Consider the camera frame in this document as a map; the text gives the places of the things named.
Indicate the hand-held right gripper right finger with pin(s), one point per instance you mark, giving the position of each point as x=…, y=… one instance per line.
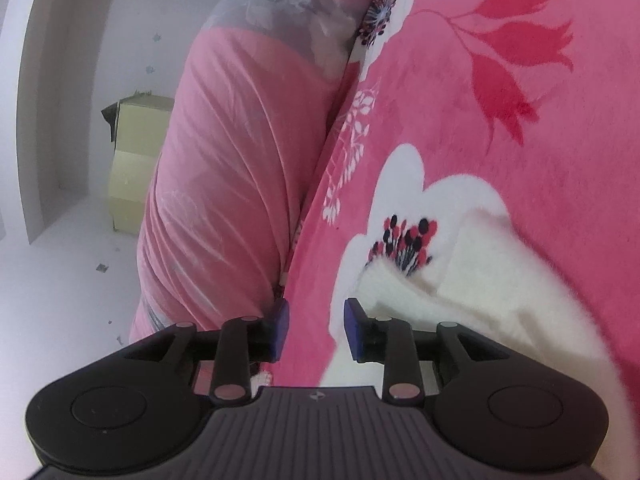
x=354, y=330

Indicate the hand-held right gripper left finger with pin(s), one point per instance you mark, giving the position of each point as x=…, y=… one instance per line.
x=281, y=327

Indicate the cream fleece garment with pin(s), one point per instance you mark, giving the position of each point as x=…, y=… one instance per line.
x=500, y=290

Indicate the pink grey quilt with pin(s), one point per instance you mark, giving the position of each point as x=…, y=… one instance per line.
x=230, y=160

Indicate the pale yellow wardrobe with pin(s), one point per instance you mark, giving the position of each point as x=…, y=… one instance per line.
x=140, y=170

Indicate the pink floral blanket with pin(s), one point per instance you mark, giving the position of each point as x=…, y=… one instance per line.
x=450, y=135

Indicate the dark cloth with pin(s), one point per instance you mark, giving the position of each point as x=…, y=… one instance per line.
x=109, y=117

